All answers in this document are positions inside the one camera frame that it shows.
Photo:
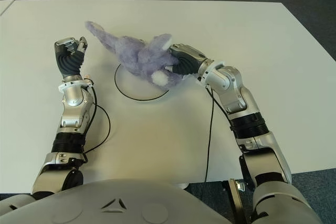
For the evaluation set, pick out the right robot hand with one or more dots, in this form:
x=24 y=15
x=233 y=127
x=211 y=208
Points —
x=189 y=62

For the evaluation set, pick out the white table foot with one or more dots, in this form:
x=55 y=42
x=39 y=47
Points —
x=181 y=185

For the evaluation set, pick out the white plate with black rim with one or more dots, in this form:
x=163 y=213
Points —
x=131 y=87

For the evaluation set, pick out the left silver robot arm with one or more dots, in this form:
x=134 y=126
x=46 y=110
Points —
x=73 y=111

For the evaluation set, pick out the metal table leg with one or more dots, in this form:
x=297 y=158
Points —
x=235 y=200

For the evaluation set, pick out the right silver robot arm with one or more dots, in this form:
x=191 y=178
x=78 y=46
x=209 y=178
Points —
x=236 y=98

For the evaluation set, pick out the purple plush rabbit doll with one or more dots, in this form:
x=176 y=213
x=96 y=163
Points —
x=136 y=56

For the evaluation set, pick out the grey robot torso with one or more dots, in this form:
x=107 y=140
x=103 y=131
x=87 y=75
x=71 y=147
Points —
x=118 y=203

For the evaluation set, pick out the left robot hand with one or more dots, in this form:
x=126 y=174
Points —
x=69 y=64

